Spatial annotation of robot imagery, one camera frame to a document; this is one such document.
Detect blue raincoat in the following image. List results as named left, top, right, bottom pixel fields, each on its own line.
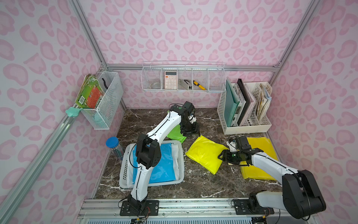
left=149, top=143, right=175, bottom=184

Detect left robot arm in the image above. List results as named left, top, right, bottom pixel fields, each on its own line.
left=127, top=101, right=200, bottom=211

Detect white raincoat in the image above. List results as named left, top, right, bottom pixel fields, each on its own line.
left=171, top=143, right=180, bottom=181

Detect green raincoat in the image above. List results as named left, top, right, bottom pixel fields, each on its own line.
left=165, top=111, right=186, bottom=143

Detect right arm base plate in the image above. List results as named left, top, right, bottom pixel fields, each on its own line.
left=230, top=198, right=275, bottom=216

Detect white wire wall shelf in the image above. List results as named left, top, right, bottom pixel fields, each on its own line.
left=140, top=61, right=226, bottom=92

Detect white mesh wall basket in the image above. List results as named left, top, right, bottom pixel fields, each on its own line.
left=81, top=71, right=124, bottom=130

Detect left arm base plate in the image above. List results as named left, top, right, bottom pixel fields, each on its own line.
left=119, top=200, right=159, bottom=217

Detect white desktop file organizer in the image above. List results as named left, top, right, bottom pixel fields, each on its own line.
left=217, top=79, right=272, bottom=135

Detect white pink calculator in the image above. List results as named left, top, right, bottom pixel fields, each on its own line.
left=164, top=71, right=178, bottom=90

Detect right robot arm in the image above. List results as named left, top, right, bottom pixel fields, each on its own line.
left=218, top=136, right=326, bottom=220

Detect mint green wall hook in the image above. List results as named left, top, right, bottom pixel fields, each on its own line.
left=65, top=107, right=82, bottom=117

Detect round metal tin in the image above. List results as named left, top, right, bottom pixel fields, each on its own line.
left=150, top=80, right=161, bottom=90

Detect green red booklet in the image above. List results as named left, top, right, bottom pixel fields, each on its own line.
left=75, top=74, right=105, bottom=109

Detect golden yellow raincoat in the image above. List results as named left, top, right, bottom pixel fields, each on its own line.
left=241, top=137, right=278, bottom=181

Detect yellow utility knife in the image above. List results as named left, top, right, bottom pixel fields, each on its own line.
left=193, top=80, right=206, bottom=91

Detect black folder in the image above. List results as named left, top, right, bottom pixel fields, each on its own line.
left=237, top=78, right=251, bottom=121

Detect blue lid pen canister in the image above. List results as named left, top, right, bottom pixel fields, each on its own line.
left=106, top=137, right=124, bottom=160

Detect white perforated plastic basket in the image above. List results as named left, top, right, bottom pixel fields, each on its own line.
left=119, top=139, right=185, bottom=189

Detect teal folder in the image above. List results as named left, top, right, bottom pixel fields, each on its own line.
left=224, top=79, right=240, bottom=127

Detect beige paper stack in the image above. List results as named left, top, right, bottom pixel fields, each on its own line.
left=256, top=84, right=272, bottom=123

